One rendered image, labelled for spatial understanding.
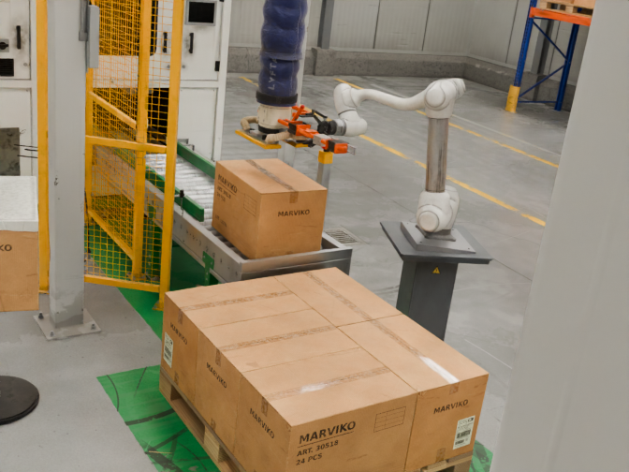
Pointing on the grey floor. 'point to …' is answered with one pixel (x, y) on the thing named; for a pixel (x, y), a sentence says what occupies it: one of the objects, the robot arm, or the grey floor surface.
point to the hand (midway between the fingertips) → (300, 128)
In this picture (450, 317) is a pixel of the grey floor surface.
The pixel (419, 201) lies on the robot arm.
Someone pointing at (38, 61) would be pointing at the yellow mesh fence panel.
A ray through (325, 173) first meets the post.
